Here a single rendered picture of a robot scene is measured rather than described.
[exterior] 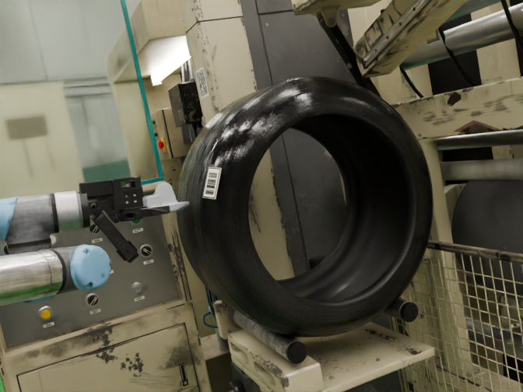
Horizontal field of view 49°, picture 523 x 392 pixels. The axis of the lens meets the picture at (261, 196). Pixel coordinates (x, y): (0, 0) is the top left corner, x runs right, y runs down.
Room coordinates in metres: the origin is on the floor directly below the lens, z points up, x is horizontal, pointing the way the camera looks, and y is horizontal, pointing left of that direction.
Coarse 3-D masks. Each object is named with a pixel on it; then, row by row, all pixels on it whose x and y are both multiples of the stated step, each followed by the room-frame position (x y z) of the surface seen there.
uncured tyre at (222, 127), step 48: (288, 96) 1.15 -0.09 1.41; (336, 96) 1.17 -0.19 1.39; (192, 144) 1.29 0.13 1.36; (240, 144) 1.10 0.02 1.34; (336, 144) 1.46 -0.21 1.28; (384, 144) 1.38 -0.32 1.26; (192, 192) 1.14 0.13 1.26; (240, 192) 1.08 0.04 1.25; (384, 192) 1.45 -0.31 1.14; (432, 192) 1.28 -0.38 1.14; (192, 240) 1.16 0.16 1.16; (240, 240) 1.08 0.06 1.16; (384, 240) 1.41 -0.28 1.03; (240, 288) 1.09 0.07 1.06; (288, 288) 1.39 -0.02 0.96; (336, 288) 1.41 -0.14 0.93; (384, 288) 1.18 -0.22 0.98
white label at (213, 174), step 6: (210, 168) 1.10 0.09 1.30; (216, 168) 1.08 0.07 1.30; (210, 174) 1.09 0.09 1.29; (216, 174) 1.08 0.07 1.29; (210, 180) 1.09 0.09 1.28; (216, 180) 1.07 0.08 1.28; (210, 186) 1.08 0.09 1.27; (216, 186) 1.07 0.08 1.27; (204, 192) 1.09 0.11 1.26; (210, 192) 1.08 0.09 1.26; (216, 192) 1.07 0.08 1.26
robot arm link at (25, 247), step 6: (42, 240) 1.03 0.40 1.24; (48, 240) 1.04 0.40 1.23; (12, 246) 1.02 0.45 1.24; (18, 246) 1.01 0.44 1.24; (24, 246) 1.01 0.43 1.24; (30, 246) 1.01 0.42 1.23; (36, 246) 1.02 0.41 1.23; (42, 246) 1.03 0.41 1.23; (48, 246) 1.04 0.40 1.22; (12, 252) 1.02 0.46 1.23; (18, 252) 1.01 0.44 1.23; (24, 252) 1.01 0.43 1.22; (30, 300) 1.00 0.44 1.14; (36, 300) 1.00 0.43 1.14; (42, 300) 1.01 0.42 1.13
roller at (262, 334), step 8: (240, 320) 1.37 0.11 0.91; (248, 320) 1.33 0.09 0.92; (248, 328) 1.32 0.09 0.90; (256, 328) 1.28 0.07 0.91; (264, 328) 1.25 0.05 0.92; (256, 336) 1.27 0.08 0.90; (264, 336) 1.23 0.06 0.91; (272, 336) 1.19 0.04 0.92; (280, 336) 1.17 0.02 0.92; (288, 336) 1.16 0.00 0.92; (272, 344) 1.18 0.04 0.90; (280, 344) 1.15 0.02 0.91; (288, 344) 1.12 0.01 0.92; (296, 344) 1.12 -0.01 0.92; (280, 352) 1.14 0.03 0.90; (288, 352) 1.11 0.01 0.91; (296, 352) 1.11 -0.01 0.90; (304, 352) 1.12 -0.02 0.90; (296, 360) 1.11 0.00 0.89
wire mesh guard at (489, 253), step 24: (432, 240) 1.42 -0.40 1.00; (432, 264) 1.43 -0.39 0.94; (480, 264) 1.26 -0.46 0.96; (408, 288) 1.54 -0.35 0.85; (504, 288) 1.20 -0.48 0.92; (432, 312) 1.45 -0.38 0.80; (408, 336) 1.59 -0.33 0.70; (456, 336) 1.38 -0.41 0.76; (408, 384) 1.62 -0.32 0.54; (432, 384) 1.51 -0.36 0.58
